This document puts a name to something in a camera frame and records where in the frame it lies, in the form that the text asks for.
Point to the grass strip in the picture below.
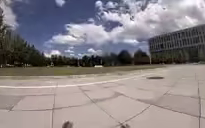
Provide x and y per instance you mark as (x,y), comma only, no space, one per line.
(56,70)

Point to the grey stone slab plaza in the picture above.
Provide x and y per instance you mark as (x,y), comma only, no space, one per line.
(123,103)

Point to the row of trees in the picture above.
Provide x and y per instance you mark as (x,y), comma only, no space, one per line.
(20,53)

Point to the robot's own part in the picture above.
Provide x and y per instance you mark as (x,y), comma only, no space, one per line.
(125,126)
(67,125)

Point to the grey building with window grid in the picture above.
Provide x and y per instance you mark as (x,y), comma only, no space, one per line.
(183,43)

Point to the dark manhole cover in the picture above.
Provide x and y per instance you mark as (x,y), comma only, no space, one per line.
(155,77)

